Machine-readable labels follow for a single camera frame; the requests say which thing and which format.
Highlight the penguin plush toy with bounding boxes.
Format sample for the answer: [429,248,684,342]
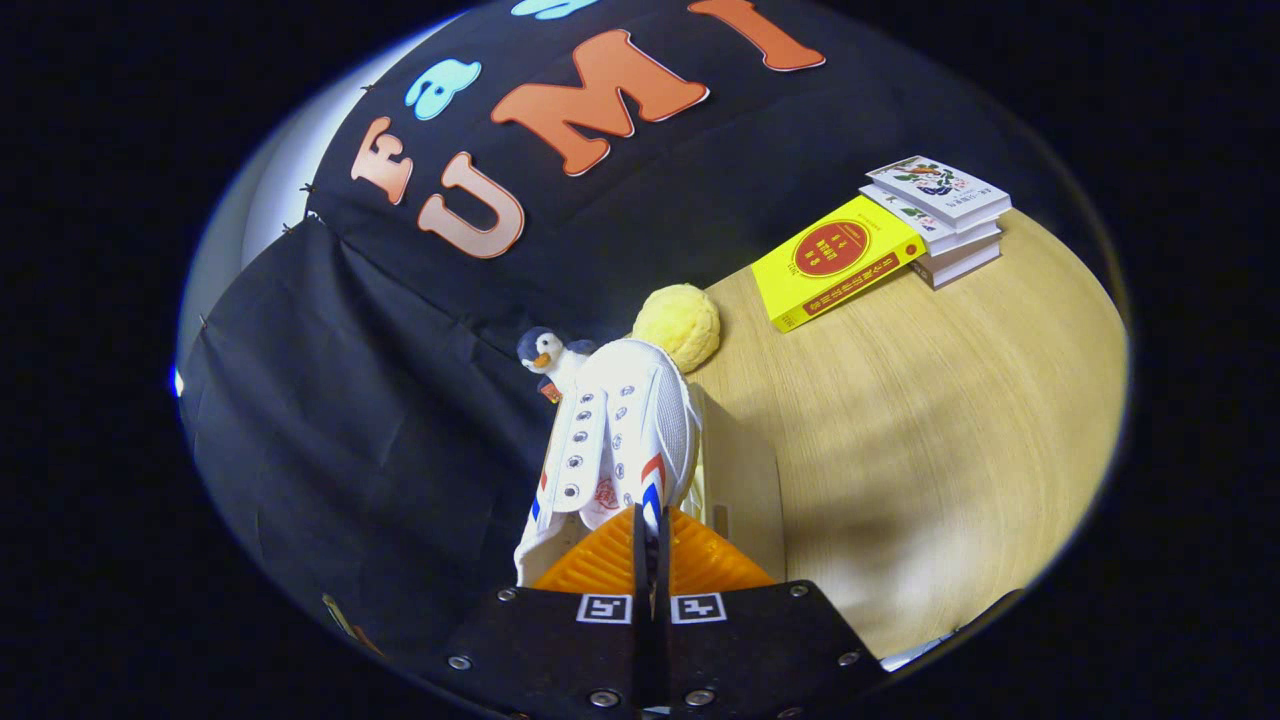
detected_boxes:
[516,326,598,405]

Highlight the cream fabric storage box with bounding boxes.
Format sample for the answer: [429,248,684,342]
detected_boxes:
[685,383,788,584]

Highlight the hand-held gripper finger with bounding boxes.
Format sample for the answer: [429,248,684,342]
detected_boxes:
[440,503,651,719]
[655,505,886,719]

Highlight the black backdrop cloth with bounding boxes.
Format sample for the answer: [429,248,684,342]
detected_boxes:
[180,0,1081,681]

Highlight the brown cover book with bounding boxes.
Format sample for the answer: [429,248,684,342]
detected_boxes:
[912,240,1003,291]

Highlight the yellow book with red circle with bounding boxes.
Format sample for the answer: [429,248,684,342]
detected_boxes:
[750,194,928,334]

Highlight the white floral cover book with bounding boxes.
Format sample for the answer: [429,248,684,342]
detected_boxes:
[865,155,1013,233]

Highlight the white book with plant print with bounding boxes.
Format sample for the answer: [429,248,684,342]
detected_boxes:
[858,183,1003,257]

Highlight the yellow round plush bun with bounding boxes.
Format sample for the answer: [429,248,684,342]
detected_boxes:
[631,283,722,374]

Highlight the white canvas shoe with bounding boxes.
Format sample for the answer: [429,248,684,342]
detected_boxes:
[513,338,704,589]

